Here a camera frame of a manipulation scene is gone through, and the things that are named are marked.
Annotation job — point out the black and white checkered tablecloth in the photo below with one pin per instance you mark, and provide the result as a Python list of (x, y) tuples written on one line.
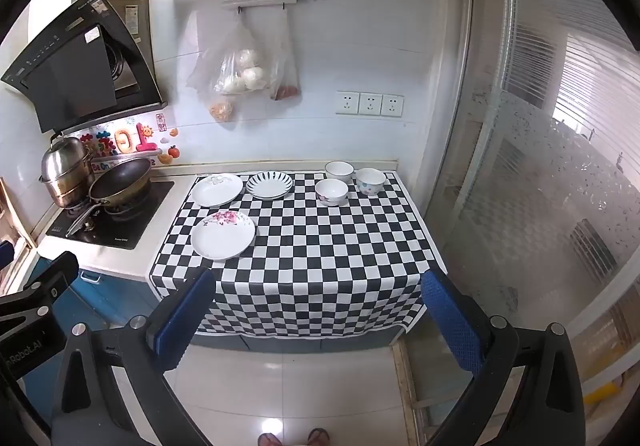
[(320, 256)]

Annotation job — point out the white plate with black stripes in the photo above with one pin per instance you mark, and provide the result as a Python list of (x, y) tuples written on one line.
[(269, 184)]

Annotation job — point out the black range hood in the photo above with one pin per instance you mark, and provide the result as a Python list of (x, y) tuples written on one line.
[(75, 71)]

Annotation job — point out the dark frying pan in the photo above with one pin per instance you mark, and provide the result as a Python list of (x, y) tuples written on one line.
[(120, 178)]

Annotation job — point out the white plate with green print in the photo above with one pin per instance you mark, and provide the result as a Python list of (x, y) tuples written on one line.
[(217, 189)]

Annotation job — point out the plastic bag of white buns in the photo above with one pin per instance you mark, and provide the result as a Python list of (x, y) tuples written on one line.
[(245, 71)]

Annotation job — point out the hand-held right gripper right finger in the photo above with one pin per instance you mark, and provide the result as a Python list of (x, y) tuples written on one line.
[(450, 321)]

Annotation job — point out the person's left foot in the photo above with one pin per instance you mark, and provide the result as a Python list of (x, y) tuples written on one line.
[(271, 439)]

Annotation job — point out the plastic bag with red contents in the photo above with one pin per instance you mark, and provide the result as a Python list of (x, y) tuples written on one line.
[(286, 89)]

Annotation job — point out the colourful wall stickers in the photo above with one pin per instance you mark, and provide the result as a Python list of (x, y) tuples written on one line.
[(137, 139)]

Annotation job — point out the blue base cabinet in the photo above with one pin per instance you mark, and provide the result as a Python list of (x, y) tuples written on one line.
[(100, 298)]

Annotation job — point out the black glass gas cooktop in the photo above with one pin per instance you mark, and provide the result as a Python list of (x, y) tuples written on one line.
[(125, 226)]

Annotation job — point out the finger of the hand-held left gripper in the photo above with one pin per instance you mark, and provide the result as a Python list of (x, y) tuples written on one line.
[(55, 281), (6, 253)]

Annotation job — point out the white plate with pink flowers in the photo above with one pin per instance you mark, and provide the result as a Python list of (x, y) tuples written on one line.
[(223, 236)]

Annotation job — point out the steel steamer pot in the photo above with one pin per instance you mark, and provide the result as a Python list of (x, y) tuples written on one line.
[(65, 166)]

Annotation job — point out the frosted glass sliding door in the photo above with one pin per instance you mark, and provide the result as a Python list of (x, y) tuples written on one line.
[(540, 166)]

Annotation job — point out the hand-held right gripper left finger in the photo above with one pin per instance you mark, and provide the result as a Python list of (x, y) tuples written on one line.
[(187, 311)]

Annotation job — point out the white bowl with coloured dots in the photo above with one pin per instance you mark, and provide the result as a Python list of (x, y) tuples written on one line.
[(370, 181)]

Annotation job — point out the white wall socket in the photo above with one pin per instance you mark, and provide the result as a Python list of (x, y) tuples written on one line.
[(370, 104), (347, 103), (392, 105)]

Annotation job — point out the plastic bag with orange contents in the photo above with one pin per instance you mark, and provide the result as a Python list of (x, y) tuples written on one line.
[(221, 109)]

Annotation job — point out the person's right foot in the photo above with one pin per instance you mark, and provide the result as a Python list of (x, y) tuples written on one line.
[(318, 437)]

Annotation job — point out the wooden cutting board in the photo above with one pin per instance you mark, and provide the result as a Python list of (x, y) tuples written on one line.
[(15, 221)]

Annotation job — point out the person's foot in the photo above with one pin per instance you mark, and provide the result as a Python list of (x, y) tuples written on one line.
[(271, 439), (318, 437)]

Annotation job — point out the white bowl with pink flowers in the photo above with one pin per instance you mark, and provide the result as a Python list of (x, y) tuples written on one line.
[(331, 191)]

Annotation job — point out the white bowl with dark rim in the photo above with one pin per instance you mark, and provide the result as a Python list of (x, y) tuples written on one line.
[(340, 170)]

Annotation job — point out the wall hook rail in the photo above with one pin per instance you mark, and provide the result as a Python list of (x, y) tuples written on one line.
[(270, 0)]

